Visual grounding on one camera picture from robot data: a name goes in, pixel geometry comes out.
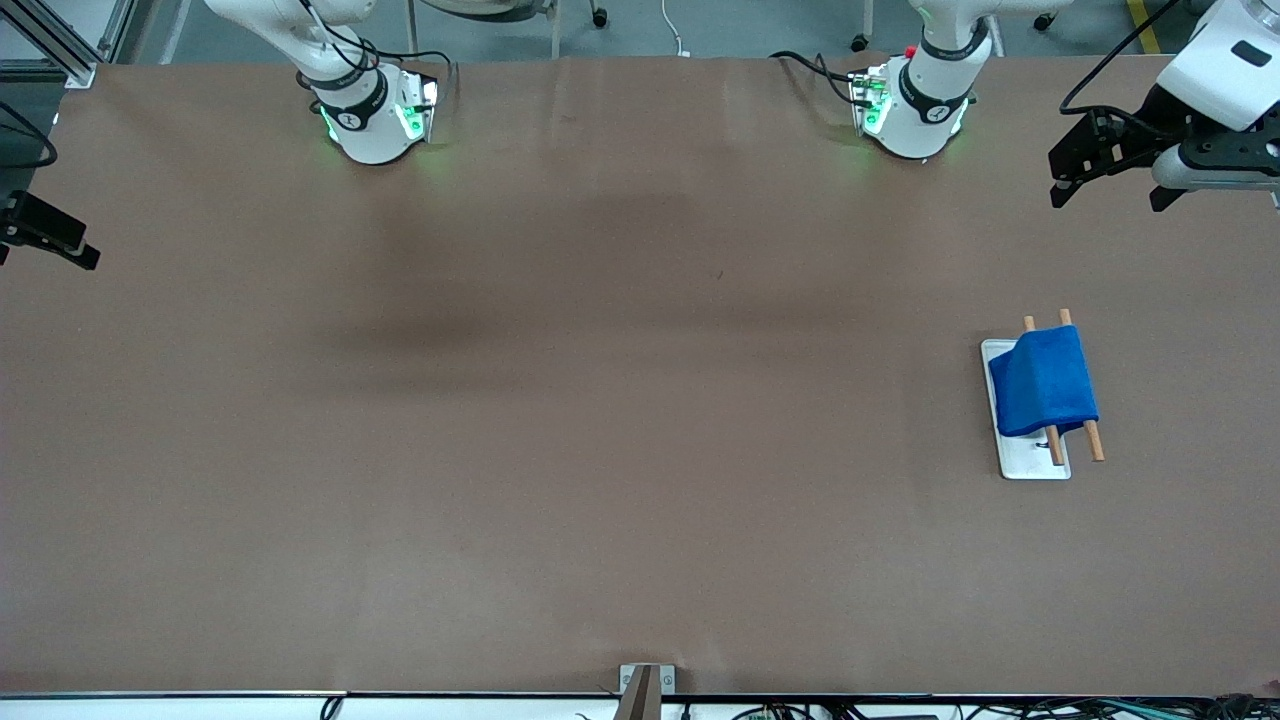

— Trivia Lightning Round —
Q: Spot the blue microfibre towel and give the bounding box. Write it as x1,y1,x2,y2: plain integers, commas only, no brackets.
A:
987,325,1101,440

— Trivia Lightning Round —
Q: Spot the wooden rack rod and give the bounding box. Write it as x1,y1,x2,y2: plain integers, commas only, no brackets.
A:
1058,307,1108,464
1022,314,1068,469

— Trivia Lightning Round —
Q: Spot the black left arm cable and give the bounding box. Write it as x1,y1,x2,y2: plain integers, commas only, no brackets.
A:
1058,0,1186,119

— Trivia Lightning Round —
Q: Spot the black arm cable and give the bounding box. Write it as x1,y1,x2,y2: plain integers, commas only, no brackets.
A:
296,0,457,96
1058,0,1186,119

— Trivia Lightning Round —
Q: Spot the aluminium frame profile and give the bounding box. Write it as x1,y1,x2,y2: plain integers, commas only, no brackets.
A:
0,0,136,91

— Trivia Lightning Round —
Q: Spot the black base power cable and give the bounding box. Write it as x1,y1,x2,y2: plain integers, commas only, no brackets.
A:
768,48,863,91

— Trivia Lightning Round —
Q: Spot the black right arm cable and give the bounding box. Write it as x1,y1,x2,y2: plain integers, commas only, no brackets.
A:
296,0,457,96

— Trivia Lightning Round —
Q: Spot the white cable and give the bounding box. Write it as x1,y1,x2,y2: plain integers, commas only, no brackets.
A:
659,0,693,58

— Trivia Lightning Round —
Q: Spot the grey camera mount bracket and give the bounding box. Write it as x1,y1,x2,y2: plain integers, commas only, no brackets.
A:
617,663,678,720

